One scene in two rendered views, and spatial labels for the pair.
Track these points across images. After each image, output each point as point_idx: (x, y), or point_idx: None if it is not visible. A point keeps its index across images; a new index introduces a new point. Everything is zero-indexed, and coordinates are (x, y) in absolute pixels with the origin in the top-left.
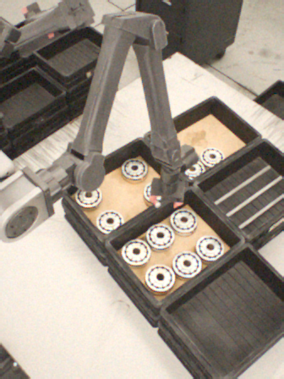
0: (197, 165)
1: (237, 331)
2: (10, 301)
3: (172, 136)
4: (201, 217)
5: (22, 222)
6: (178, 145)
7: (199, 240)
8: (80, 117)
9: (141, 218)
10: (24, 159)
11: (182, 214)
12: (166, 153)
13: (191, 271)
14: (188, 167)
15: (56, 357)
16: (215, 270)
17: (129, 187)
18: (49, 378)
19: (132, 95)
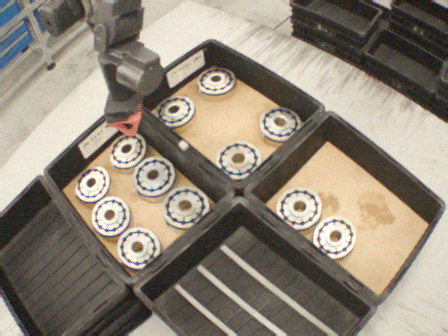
0: (310, 214)
1: (40, 283)
2: None
3: (107, 1)
4: None
5: None
6: (111, 23)
7: (148, 231)
8: (381, 83)
9: (158, 130)
10: (296, 43)
11: (195, 202)
12: (95, 16)
13: (100, 222)
14: (118, 77)
15: (57, 130)
16: (79, 236)
17: (250, 128)
18: (43, 130)
19: (439, 134)
